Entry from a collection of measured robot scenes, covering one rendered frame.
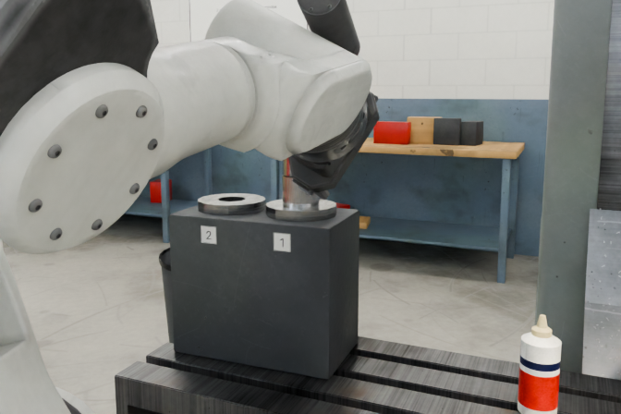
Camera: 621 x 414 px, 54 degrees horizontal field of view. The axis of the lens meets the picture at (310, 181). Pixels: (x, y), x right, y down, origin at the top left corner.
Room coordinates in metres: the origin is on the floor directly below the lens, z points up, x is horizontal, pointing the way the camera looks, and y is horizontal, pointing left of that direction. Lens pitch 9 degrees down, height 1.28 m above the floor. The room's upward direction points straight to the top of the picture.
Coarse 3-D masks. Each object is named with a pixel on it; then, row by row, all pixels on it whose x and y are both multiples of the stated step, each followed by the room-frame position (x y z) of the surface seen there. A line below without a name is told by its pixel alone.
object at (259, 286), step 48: (192, 240) 0.74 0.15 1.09; (240, 240) 0.72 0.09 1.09; (288, 240) 0.69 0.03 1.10; (336, 240) 0.70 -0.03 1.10; (192, 288) 0.74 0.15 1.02; (240, 288) 0.72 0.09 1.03; (288, 288) 0.70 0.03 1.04; (336, 288) 0.70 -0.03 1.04; (192, 336) 0.75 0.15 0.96; (240, 336) 0.72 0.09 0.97; (288, 336) 0.70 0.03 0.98; (336, 336) 0.70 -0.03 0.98
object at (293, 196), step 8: (288, 168) 0.74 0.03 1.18; (288, 176) 0.74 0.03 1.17; (288, 184) 0.74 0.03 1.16; (296, 184) 0.73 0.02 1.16; (288, 192) 0.74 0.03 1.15; (296, 192) 0.73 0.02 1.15; (304, 192) 0.73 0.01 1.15; (288, 200) 0.74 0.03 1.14; (296, 200) 0.73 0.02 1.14; (304, 200) 0.73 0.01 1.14; (312, 200) 0.74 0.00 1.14
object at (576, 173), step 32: (576, 0) 0.95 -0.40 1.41; (608, 0) 0.93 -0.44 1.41; (576, 32) 0.94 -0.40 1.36; (608, 32) 0.93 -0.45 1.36; (576, 64) 0.94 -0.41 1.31; (608, 64) 0.92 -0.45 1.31; (576, 96) 0.94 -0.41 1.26; (608, 96) 0.92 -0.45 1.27; (576, 128) 0.94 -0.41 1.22; (608, 128) 0.92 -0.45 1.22; (576, 160) 0.94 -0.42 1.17; (608, 160) 0.92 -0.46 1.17; (544, 192) 0.97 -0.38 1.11; (576, 192) 0.94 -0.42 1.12; (608, 192) 0.92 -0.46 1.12; (544, 224) 0.96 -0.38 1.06; (576, 224) 0.94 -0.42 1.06; (544, 256) 0.96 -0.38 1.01; (576, 256) 0.94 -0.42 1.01; (544, 288) 0.95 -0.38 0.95; (576, 288) 0.93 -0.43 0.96; (576, 320) 0.93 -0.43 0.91; (576, 352) 0.93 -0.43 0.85
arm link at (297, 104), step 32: (256, 64) 0.38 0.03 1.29; (288, 64) 0.39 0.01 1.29; (320, 64) 0.41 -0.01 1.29; (352, 64) 0.43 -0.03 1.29; (256, 96) 0.38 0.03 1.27; (288, 96) 0.38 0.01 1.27; (320, 96) 0.39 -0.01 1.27; (352, 96) 0.45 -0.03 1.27; (256, 128) 0.38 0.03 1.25; (288, 128) 0.39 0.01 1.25; (320, 128) 0.42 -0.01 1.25
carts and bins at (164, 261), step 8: (168, 248) 2.42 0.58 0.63; (160, 256) 2.33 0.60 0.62; (168, 256) 2.40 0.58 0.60; (160, 264) 2.24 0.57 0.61; (168, 264) 2.39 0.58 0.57; (168, 272) 2.19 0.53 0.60; (168, 280) 2.19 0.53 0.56; (168, 288) 2.20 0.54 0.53; (168, 296) 2.21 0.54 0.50; (168, 304) 2.22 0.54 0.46; (168, 312) 2.23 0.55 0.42; (168, 320) 2.23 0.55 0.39; (168, 328) 2.26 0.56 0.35
